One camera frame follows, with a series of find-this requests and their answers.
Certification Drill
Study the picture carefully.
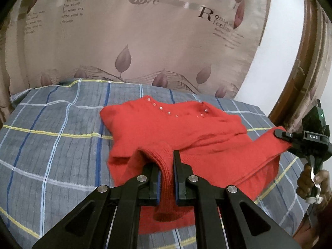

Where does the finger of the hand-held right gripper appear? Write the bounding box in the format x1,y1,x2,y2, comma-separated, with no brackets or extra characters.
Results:
274,128,295,144

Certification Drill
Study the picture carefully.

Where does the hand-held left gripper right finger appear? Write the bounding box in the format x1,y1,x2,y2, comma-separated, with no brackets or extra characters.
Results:
172,150,303,249

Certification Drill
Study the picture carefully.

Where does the red knit sweater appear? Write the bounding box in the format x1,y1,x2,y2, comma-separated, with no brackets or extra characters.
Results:
100,96,289,234

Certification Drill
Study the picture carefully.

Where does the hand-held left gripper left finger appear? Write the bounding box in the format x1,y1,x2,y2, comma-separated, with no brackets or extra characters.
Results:
31,164,163,249

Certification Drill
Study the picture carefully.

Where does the beige leaf print curtain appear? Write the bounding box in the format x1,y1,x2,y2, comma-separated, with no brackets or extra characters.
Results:
0,0,273,115

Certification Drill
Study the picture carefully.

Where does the person's right hand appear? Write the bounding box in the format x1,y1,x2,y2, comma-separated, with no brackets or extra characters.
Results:
296,165,332,201

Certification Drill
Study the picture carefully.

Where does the grey plaid blanket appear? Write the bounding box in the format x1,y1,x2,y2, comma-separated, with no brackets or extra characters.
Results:
0,78,308,249

